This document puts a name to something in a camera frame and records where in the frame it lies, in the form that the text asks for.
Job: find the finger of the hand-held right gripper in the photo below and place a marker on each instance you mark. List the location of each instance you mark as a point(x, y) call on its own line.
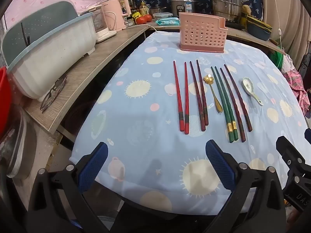
point(289, 155)
point(308, 134)

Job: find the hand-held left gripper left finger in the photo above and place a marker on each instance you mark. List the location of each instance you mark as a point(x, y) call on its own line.
point(93, 165)

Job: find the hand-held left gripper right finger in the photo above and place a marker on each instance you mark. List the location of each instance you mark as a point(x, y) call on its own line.
point(220, 165)

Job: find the maroon chopstick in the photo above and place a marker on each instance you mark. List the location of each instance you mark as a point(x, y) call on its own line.
point(202, 94)
point(196, 94)

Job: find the red chopstick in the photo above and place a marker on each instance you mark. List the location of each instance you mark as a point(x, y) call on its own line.
point(178, 97)
point(186, 97)

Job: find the white ceramic spoon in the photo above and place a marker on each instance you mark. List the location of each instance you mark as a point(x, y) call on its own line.
point(247, 83)

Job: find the gold flower spoon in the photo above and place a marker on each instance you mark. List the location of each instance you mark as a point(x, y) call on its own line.
point(207, 79)

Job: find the pink perforated utensil holder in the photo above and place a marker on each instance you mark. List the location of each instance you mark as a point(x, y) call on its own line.
point(201, 34)

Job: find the pink floral cloth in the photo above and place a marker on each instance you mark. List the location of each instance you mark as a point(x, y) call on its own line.
point(296, 82)

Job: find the blue planet print tablecloth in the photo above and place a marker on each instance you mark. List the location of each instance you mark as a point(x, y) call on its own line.
point(145, 116)

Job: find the grey round pan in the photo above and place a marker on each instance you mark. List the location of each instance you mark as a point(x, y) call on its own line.
point(17, 145)

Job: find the green plastic basin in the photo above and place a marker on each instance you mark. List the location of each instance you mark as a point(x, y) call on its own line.
point(275, 58)

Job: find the wooden counter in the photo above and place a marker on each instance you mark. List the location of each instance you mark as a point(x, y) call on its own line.
point(85, 68)

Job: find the red plastic basin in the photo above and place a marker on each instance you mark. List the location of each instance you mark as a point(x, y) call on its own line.
point(4, 97)

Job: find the stack of blue yellow bowls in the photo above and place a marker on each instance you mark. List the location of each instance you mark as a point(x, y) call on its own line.
point(258, 30)

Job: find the white dish rack blue lid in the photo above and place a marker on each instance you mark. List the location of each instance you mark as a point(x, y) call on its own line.
point(53, 53)

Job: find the beige curtain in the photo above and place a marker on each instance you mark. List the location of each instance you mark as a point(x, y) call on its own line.
point(291, 9)

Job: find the white glass jug appliance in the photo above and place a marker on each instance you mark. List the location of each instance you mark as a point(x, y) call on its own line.
point(103, 35)

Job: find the black induction cooker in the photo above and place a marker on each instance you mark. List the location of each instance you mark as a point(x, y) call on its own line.
point(234, 25)

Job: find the yellow loofah sponge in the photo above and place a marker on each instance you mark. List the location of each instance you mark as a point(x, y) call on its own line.
point(246, 9)

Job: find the red tomato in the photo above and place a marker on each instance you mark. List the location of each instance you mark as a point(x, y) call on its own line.
point(148, 18)
point(141, 20)

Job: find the blue wet wipes packet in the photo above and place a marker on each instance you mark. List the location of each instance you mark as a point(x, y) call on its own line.
point(167, 21)

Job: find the pink electric kettle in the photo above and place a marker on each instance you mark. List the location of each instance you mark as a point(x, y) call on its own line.
point(113, 12)

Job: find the steel steamer pot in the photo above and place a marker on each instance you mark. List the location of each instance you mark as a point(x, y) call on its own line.
point(226, 2)

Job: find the yellow seasoning packet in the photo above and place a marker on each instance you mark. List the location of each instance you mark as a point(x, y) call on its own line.
point(136, 15)

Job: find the clear food container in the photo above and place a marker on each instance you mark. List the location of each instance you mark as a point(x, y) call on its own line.
point(162, 15)

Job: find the steel rice cooker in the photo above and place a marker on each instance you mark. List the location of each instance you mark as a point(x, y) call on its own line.
point(183, 4)

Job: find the yellow oil bottle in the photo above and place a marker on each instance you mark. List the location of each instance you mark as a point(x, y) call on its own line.
point(144, 8)

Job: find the dark glass bottle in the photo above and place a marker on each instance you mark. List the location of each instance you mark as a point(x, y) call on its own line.
point(133, 4)

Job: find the small steel lidded pot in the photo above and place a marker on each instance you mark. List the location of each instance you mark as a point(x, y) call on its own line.
point(158, 9)

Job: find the dark frame eyeglasses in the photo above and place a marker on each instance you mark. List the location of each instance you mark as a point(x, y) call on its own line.
point(47, 103)

